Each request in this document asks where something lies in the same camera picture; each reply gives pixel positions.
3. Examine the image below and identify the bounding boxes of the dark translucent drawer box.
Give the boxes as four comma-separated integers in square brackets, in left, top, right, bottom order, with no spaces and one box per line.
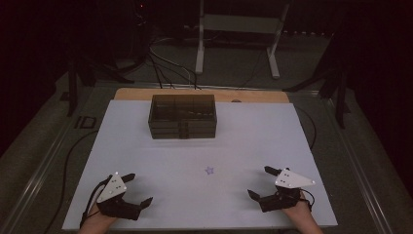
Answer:
[147,94,218,140]

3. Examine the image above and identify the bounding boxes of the hand-held gripper cable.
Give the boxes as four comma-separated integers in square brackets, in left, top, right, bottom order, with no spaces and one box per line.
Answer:
[79,181,110,228]
[300,188,316,213]

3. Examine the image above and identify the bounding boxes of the metal floor rail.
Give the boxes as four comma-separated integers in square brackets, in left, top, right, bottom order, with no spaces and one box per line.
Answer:
[327,97,394,234]
[0,106,82,234]

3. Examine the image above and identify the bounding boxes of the person's right hand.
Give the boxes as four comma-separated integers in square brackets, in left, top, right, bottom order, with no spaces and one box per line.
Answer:
[282,190,315,226]

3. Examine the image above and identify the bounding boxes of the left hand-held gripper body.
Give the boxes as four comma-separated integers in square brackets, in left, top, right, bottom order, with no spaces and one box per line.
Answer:
[95,171,143,221]

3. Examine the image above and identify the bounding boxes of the person's left hand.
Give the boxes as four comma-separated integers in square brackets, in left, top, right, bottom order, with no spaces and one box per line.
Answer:
[84,202,119,229]

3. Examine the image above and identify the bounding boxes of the white power strip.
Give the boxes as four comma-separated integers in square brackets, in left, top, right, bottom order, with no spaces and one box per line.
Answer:
[282,29,335,37]

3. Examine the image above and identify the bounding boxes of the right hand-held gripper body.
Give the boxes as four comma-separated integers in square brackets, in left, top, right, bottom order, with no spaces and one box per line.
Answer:
[258,167,317,215]

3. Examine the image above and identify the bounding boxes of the translucent box drawer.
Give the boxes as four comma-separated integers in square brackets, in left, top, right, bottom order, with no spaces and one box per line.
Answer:
[149,132,217,140]

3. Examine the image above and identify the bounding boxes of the wooden table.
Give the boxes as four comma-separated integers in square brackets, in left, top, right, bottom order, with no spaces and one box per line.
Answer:
[113,87,290,104]

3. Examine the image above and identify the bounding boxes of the black tripod stand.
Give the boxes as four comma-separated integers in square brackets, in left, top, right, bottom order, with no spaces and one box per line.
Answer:
[282,32,352,130]
[66,58,135,118]

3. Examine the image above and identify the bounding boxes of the white metal stand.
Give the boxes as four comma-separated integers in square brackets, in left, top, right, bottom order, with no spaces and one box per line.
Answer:
[194,0,291,80]

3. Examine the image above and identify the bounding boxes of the left hand-held gripper cable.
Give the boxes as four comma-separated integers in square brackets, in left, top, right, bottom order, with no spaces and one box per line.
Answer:
[79,181,110,228]

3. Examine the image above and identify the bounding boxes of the right hand-held gripper cable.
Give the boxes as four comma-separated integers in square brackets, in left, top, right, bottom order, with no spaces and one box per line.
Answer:
[300,188,316,213]

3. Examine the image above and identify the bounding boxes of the white board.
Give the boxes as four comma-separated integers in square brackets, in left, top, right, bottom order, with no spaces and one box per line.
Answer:
[61,99,339,231]

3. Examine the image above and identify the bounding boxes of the black floor cable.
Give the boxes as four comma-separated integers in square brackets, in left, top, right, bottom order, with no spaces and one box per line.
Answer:
[293,105,318,152]
[43,130,100,234]
[147,45,199,91]

